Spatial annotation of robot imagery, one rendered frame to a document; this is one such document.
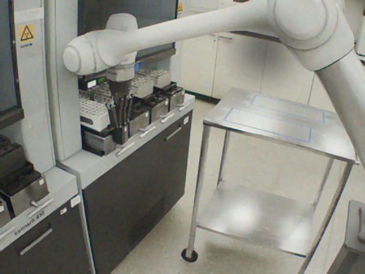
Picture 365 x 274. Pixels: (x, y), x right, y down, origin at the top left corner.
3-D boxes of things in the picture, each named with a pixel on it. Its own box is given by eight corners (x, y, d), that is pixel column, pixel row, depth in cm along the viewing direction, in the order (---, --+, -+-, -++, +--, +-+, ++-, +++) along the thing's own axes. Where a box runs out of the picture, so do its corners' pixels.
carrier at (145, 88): (149, 91, 144) (150, 78, 141) (153, 92, 143) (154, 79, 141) (133, 99, 135) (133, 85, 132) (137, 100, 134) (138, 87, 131)
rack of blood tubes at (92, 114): (45, 113, 121) (44, 99, 118) (63, 106, 129) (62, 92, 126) (100, 134, 110) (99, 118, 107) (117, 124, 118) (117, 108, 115)
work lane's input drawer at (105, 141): (0, 111, 136) (-2, 93, 132) (22, 101, 147) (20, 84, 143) (115, 161, 108) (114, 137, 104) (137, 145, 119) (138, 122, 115)
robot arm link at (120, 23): (116, 55, 106) (92, 64, 95) (118, 10, 98) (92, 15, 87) (143, 60, 102) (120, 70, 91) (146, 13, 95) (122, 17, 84)
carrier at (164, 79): (167, 82, 156) (167, 70, 153) (170, 83, 155) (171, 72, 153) (153, 89, 147) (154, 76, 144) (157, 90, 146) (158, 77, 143)
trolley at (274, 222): (179, 259, 162) (195, 117, 123) (208, 210, 200) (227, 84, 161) (300, 296, 142) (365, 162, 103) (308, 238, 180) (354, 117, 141)
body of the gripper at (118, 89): (119, 72, 107) (118, 98, 111) (103, 79, 100) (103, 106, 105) (137, 77, 104) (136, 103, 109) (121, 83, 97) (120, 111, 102)
